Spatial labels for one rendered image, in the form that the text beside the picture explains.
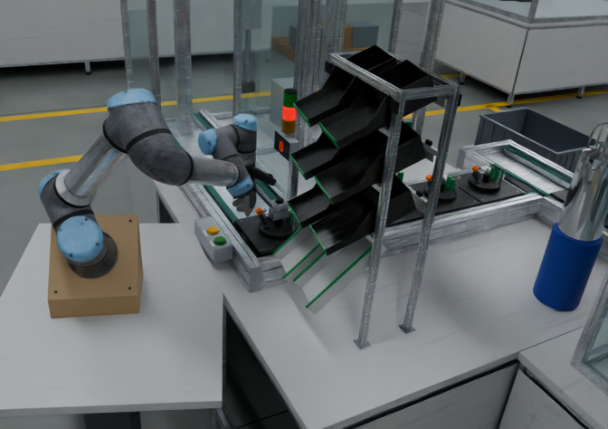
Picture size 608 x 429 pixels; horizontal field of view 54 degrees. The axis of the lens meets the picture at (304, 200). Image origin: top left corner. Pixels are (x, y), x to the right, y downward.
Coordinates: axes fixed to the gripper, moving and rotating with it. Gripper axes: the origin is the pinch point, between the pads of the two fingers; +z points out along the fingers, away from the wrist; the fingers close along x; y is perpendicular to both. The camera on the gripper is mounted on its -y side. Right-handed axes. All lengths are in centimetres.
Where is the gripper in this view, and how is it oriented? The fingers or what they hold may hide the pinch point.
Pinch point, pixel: (249, 212)
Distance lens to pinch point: 204.2
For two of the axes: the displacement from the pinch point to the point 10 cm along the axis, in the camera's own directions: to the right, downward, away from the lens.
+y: -8.8, 1.7, -4.4
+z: -0.7, 8.7, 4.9
